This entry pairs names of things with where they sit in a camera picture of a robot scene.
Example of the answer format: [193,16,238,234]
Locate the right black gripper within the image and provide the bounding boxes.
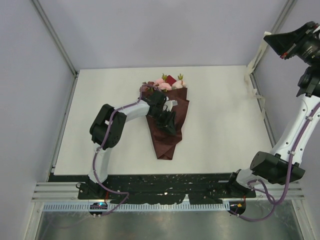
[264,21,320,68]

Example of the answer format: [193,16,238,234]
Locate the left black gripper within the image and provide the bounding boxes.
[149,108,176,135]

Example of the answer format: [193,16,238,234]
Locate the red wrapping paper sheet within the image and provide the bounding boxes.
[142,74,190,160]

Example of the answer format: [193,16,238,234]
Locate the dusty pink flower stem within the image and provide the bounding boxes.
[140,81,157,92]

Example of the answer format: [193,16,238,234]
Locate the cream ribbon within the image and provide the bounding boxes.
[244,31,272,120]

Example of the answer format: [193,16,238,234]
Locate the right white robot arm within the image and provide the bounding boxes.
[226,21,320,199]

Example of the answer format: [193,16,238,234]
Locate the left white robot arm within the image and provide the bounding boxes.
[86,90,178,199]

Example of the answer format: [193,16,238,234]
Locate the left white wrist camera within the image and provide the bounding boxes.
[164,100,178,112]

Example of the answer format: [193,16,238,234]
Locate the right aluminium corner post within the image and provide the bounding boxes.
[251,0,299,73]

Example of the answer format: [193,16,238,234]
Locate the aluminium corner post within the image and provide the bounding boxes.
[251,0,299,73]
[30,0,78,77]

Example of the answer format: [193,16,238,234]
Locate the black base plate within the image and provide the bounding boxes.
[48,173,262,205]

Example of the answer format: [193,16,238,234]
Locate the white slotted cable duct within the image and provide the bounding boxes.
[42,201,230,212]

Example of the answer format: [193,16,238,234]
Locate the aluminium frame rail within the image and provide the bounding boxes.
[31,179,306,201]

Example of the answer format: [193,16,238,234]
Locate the left aluminium corner post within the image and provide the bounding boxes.
[30,0,78,77]

